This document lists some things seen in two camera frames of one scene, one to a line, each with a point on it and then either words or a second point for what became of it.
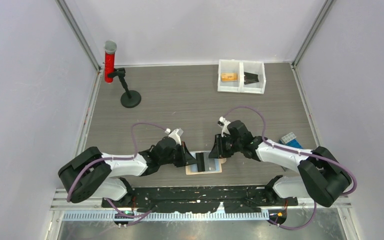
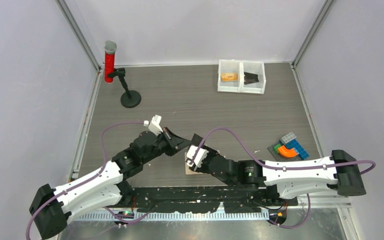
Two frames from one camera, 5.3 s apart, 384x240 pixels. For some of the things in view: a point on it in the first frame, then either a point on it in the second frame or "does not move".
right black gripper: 218,150 → 212,152
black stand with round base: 130,99 does not move
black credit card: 250,78 does not move
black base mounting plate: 201,199 does not move
